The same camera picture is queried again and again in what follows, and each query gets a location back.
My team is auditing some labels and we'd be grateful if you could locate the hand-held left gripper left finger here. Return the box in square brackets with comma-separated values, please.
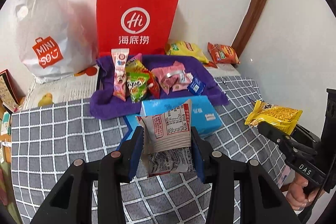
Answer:
[30, 126, 144, 224]

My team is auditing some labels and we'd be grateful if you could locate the white printed cloth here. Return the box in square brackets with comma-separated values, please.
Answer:
[22, 61, 240, 109]

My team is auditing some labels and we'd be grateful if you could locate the brown wooden door frame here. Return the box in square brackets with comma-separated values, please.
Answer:
[231, 0, 280, 58]

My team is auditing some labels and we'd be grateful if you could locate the orange chip bag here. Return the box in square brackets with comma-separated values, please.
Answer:
[207, 42, 240, 64]

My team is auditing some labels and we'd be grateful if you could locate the yellow chip bag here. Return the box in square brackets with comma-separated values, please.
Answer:
[165, 41, 210, 63]

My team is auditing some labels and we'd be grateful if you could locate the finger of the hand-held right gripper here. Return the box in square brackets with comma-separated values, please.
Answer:
[257, 121, 292, 159]
[290, 126, 319, 147]

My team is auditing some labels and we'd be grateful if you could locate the small blue packet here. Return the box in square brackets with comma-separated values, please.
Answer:
[188, 77, 206, 95]

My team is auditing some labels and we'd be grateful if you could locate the red and white snack packet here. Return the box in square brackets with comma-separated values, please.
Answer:
[135, 99, 196, 178]

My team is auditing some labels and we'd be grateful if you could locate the small pink snack packet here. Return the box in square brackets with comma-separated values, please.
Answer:
[172, 61, 192, 83]

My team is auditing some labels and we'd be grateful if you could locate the blue tissue pack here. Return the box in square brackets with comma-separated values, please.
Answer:
[123, 95, 222, 147]

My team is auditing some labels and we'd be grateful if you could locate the grey checked tablecloth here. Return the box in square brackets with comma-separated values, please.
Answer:
[10, 77, 297, 224]

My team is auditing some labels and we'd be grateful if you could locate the green and white box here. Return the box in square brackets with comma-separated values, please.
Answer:
[0, 111, 12, 135]

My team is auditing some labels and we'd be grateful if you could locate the person's right hand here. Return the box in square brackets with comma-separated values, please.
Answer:
[286, 178, 317, 211]

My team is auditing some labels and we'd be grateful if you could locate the patterned box with red edge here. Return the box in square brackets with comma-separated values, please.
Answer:
[0, 69, 24, 113]

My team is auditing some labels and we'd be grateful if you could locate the white plastic shopping bag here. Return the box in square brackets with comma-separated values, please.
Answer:
[14, 0, 99, 84]

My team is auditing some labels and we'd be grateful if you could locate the yellow duck toy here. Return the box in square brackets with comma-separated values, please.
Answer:
[37, 93, 54, 107]

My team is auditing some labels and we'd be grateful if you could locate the purple towel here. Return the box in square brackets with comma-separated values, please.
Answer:
[90, 54, 229, 119]

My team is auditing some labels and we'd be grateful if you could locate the green triangle snack packet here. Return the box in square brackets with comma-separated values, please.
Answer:
[127, 72, 150, 104]

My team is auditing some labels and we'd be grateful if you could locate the red paper bag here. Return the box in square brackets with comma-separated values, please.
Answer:
[97, 0, 181, 56]

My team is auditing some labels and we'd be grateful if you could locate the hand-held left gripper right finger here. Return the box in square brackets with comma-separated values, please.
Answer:
[190, 126, 302, 224]

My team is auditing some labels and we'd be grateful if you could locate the pink silver-striped snack packet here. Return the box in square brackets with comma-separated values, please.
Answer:
[152, 67, 184, 94]

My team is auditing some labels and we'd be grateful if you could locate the wooden nightstand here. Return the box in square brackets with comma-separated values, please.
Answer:
[0, 135, 12, 163]

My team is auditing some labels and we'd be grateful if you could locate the long pink snack packet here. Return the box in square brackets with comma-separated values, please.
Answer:
[111, 48, 130, 101]

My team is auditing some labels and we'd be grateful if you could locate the yellow pink triangle snack packet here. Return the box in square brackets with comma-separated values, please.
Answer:
[125, 54, 160, 98]

